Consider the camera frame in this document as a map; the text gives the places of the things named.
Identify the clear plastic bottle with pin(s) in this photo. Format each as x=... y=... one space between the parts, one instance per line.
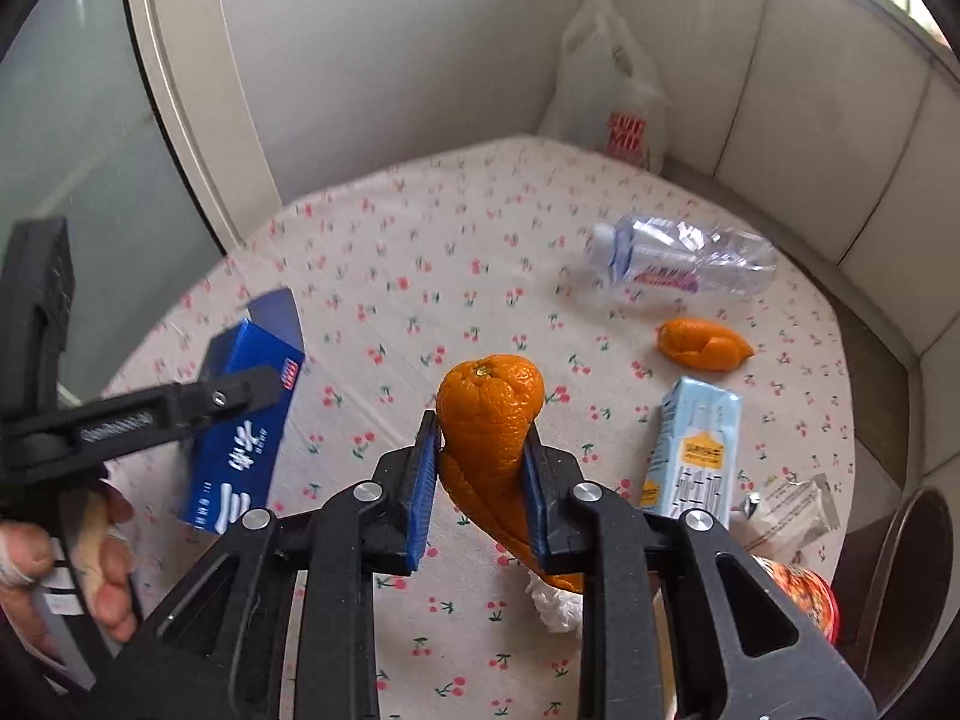
x=675 y=255

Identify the crumpled white tissue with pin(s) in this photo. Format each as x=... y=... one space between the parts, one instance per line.
x=555 y=611

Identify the red instant noodle cup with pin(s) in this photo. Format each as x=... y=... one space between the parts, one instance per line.
x=799 y=589

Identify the frosted glass door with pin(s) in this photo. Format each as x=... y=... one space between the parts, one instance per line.
x=75 y=127

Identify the light blue milk carton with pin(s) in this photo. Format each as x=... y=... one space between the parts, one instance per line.
x=694 y=450

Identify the blue cardboard box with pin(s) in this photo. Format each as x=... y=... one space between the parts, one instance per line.
x=240 y=457

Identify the person's left hand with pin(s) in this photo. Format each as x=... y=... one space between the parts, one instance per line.
x=105 y=600

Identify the orange peel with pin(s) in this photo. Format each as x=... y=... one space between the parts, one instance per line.
x=701 y=345
x=487 y=420

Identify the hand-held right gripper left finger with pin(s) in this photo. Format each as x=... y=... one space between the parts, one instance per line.
x=420 y=499

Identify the brown plastic trash bin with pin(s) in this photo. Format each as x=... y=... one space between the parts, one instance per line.
x=911 y=592

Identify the white kitchen cabinet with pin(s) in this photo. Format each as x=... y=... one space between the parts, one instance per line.
x=825 y=127

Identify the white printed packet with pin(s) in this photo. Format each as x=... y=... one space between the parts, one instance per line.
x=787 y=514

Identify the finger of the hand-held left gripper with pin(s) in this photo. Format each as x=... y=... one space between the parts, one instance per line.
x=187 y=409

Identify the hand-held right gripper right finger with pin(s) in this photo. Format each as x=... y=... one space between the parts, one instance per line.
x=534 y=499

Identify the white plastic shopping bag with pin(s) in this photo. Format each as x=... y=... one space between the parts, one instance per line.
x=600 y=75

